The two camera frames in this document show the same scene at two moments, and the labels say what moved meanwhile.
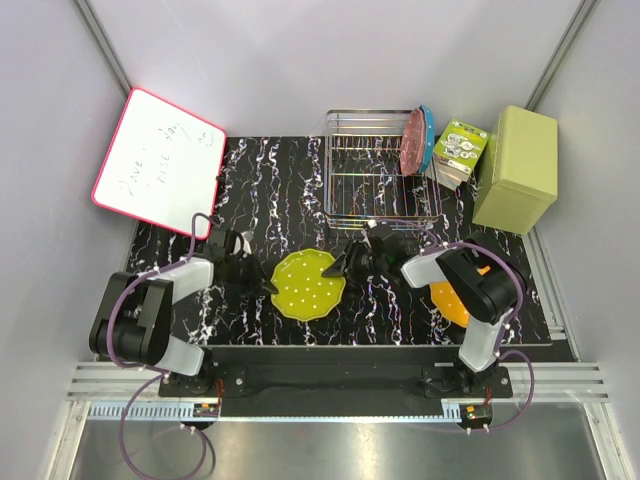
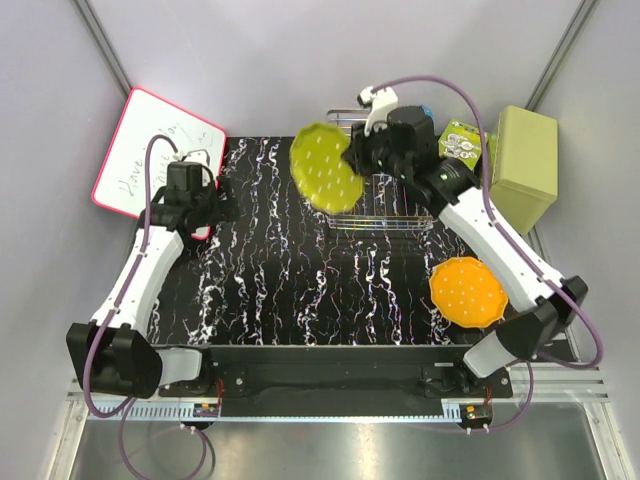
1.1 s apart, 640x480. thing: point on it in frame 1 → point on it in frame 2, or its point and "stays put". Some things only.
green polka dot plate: (303, 293) → (318, 171)
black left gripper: (245, 270) → (223, 197)
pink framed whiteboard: (162, 165) stays put
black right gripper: (355, 248) → (355, 153)
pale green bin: (521, 174) stays put
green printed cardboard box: (457, 153) stays put
